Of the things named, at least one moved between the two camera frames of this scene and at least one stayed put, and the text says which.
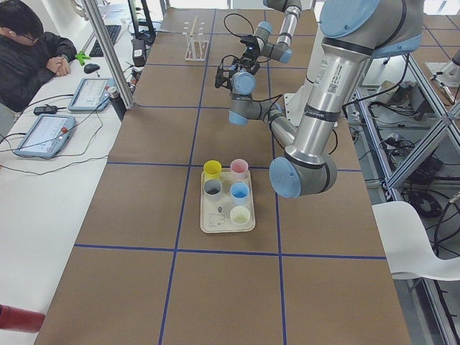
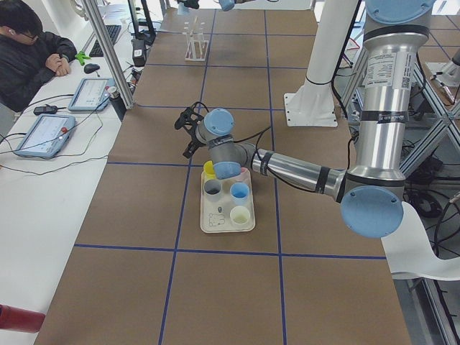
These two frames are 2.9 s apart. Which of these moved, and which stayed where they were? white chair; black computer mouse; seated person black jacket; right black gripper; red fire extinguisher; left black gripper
Moved: left black gripper; right black gripper
Stayed: seated person black jacket; white chair; black computer mouse; red fire extinguisher
